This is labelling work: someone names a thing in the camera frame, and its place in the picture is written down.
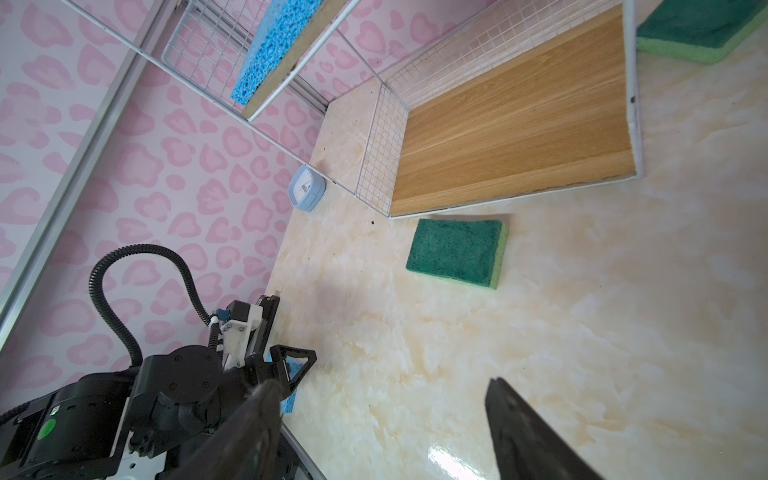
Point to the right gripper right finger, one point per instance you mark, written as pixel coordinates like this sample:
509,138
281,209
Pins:
525,446

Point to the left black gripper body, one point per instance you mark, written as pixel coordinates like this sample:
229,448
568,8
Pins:
262,316

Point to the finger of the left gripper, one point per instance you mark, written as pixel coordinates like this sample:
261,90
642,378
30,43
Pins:
278,352

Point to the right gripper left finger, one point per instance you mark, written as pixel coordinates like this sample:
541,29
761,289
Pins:
234,434

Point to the blue sponge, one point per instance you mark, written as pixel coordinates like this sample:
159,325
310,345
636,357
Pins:
280,26
286,372

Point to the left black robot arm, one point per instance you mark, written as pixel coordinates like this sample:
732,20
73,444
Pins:
120,424

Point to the green sponge by shelf front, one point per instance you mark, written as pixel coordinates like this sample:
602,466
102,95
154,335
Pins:
469,252

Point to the green sponge behind shelf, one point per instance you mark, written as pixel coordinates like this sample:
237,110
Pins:
698,30

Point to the light blue square clock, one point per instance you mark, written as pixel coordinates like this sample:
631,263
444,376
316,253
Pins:
306,189

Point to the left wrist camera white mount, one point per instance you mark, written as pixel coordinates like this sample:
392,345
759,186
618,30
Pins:
238,323

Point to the white wire wooden shelf rack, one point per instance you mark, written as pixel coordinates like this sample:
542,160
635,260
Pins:
524,97

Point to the left diagonal aluminium frame bar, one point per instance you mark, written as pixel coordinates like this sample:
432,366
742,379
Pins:
38,251

